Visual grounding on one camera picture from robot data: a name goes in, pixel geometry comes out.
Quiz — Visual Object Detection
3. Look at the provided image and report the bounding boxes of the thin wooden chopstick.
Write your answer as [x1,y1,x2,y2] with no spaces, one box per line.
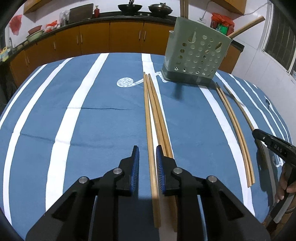
[144,74,177,232]
[148,74,173,158]
[144,72,161,228]

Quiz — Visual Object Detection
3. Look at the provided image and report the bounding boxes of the person's right hand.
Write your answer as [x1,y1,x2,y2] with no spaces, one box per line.
[275,163,296,203]

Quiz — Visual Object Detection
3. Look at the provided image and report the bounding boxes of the dark thin chopstick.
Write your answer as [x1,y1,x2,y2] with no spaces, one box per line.
[223,84,268,169]

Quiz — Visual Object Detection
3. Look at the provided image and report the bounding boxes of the blue white striped tablecloth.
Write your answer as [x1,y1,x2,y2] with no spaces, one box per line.
[1,53,295,240]

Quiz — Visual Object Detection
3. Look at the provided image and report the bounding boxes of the window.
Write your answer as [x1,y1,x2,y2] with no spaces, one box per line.
[263,4,295,78]

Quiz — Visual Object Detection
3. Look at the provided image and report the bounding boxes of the green perforated utensil holder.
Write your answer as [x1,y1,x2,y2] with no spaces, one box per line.
[161,17,232,86]

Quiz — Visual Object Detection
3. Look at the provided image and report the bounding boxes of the green and red packages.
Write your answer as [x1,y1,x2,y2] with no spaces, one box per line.
[210,13,235,36]

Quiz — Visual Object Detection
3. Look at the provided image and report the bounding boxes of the wooden base cabinets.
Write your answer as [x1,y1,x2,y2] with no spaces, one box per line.
[9,18,243,86]

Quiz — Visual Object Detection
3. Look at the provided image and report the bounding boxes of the stacked bowls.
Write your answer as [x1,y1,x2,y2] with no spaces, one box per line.
[26,25,44,42]

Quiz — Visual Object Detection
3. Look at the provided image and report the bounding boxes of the black wok with lid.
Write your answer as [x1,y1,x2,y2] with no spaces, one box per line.
[149,3,173,16]

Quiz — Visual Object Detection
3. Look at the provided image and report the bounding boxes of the red bottle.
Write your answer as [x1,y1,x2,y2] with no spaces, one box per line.
[94,5,100,18]

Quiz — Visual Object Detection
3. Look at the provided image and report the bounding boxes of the red plastic bag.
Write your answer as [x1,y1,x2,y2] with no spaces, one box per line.
[9,15,23,36]

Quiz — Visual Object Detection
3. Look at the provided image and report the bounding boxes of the wooden upper cabinets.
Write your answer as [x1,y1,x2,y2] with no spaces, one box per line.
[23,0,246,15]

